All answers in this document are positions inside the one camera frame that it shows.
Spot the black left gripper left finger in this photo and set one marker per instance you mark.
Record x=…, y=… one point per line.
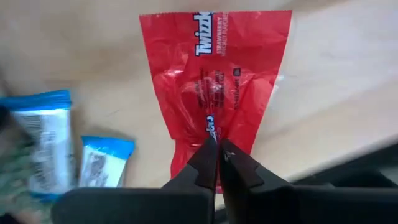
x=140, y=208

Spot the black aluminium table frame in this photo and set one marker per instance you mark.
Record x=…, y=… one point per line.
x=357, y=174

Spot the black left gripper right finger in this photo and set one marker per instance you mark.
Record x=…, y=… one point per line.
x=295, y=208

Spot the blue white candy bar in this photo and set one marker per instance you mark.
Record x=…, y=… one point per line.
x=102, y=161
x=49, y=140

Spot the red Twizzlers candy bag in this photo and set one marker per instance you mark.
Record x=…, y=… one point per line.
x=217, y=77

